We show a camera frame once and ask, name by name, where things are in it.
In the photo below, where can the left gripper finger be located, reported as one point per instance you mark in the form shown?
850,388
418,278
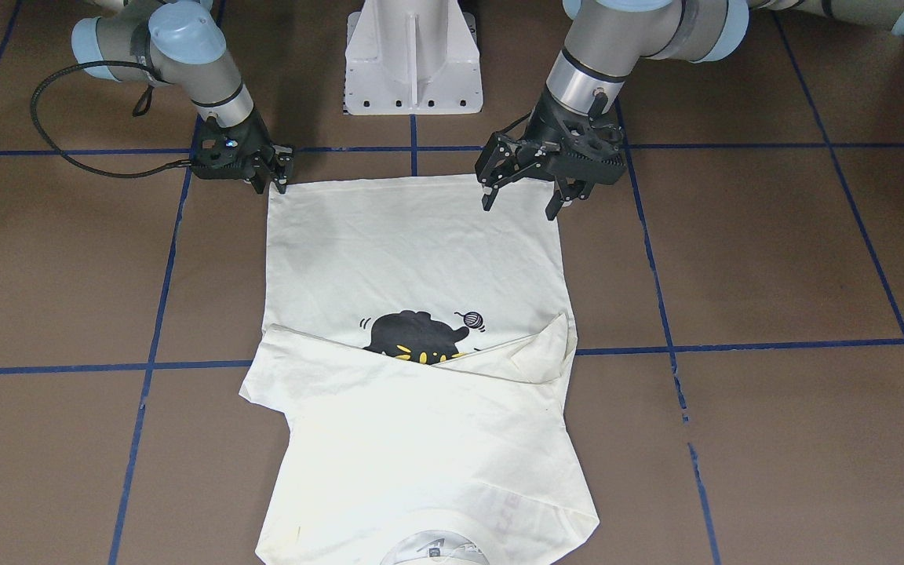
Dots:
495,175
565,193

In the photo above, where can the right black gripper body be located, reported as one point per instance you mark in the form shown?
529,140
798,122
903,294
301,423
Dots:
255,141

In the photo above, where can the white pedestal column base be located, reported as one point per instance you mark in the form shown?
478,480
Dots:
412,58

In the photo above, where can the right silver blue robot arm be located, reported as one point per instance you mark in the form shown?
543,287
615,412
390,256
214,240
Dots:
178,43

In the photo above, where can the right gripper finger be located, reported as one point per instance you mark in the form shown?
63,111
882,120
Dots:
281,171
258,181

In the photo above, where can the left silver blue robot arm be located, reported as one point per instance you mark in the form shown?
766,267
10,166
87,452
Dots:
608,38

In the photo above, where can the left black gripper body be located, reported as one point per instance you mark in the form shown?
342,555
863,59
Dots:
544,128

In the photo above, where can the white long-sleeve cat shirt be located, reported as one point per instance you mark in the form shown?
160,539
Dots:
420,349

